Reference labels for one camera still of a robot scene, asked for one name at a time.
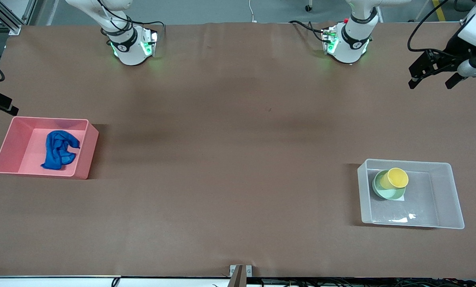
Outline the brown table cover sheet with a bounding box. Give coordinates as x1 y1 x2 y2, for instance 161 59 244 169
0 22 476 278

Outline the white table edge rail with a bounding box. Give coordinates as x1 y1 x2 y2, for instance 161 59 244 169
0 275 476 287

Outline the yellow plastic cup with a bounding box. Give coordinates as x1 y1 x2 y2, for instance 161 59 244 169
380 167 409 190

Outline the pink plastic bin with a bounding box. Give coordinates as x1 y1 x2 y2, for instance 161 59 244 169
0 116 100 180

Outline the blue cloth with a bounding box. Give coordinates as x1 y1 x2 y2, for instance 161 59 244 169
41 130 81 171

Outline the metal table edge bracket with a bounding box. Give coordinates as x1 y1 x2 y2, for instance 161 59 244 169
229 265 253 287

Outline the aluminium frame profile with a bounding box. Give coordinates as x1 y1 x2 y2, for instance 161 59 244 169
0 0 37 34

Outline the clear plastic box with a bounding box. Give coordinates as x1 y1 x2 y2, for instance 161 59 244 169
357 158 465 230

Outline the pale green bowl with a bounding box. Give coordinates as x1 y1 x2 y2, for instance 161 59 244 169
372 169 406 201

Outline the black left base cable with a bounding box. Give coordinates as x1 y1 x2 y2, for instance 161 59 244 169
289 20 330 42

